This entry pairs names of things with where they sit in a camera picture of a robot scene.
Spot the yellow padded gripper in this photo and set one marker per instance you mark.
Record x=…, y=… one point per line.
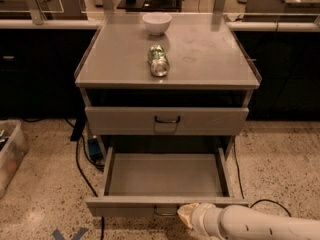
x=204, y=216

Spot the grey drawer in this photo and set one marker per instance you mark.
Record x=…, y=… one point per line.
x=165, y=120
x=150, y=184

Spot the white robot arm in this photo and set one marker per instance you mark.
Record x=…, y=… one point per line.
x=236, y=222

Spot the grey drawer cabinet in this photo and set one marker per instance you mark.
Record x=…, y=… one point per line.
x=208, y=69

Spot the blue power box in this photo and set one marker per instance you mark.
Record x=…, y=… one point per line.
x=94, y=149

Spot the green soda can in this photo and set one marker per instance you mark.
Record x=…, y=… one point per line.
x=158, y=62

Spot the clear plastic storage bin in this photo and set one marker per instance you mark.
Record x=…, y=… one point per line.
x=13, y=147

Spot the white ceramic bowl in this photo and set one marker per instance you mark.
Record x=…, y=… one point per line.
x=157, y=23

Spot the white counter rail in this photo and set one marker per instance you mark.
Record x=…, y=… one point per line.
x=234, y=26

